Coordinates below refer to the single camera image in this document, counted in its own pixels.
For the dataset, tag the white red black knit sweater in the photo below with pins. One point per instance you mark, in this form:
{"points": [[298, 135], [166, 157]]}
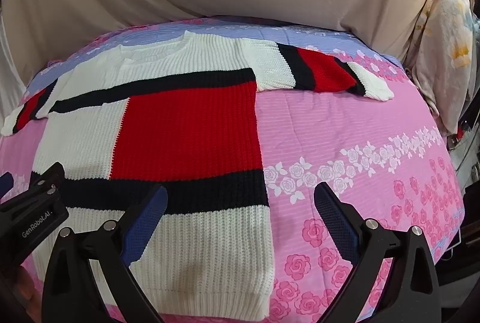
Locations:
{"points": [[187, 135]]}

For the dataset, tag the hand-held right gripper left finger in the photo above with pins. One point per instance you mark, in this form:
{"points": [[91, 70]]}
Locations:
{"points": [[147, 223]]}

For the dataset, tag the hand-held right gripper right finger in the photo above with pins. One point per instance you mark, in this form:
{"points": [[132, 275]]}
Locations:
{"points": [[335, 220]]}

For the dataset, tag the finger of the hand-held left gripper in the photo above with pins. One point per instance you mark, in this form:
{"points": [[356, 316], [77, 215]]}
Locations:
{"points": [[6, 185], [48, 177]]}

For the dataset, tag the pink floral bed sheet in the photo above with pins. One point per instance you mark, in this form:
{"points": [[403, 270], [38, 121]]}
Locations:
{"points": [[337, 128]]}

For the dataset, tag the white floral fleece blanket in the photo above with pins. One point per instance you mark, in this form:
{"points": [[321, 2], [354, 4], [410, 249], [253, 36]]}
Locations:
{"points": [[446, 46]]}

